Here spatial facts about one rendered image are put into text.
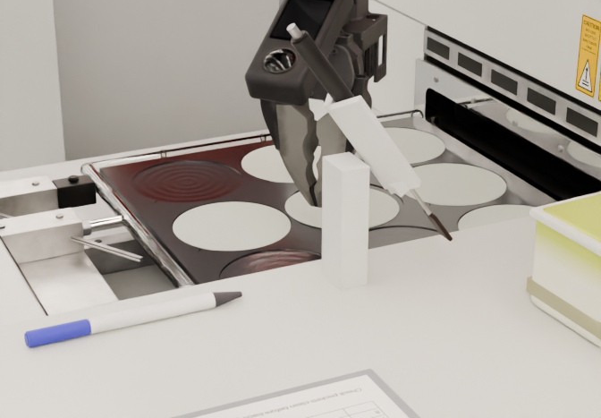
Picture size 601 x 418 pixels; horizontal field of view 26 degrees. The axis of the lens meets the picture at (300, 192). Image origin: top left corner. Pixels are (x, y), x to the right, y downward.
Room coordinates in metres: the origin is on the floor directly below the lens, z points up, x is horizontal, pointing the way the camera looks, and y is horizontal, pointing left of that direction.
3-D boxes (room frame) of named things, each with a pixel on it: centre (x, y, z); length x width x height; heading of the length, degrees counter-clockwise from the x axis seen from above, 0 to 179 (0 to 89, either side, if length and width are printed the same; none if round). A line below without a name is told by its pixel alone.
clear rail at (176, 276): (0.97, 0.12, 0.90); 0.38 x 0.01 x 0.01; 25
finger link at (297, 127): (1.01, -0.01, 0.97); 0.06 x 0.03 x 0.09; 157
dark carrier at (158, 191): (1.05, -0.04, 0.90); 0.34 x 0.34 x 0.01; 25
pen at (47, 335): (0.71, 0.10, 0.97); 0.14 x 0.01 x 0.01; 115
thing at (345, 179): (0.78, -0.04, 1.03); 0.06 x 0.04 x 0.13; 115
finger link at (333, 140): (1.00, -0.04, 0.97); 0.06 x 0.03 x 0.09; 157
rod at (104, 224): (1.02, 0.17, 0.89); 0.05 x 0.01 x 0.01; 115
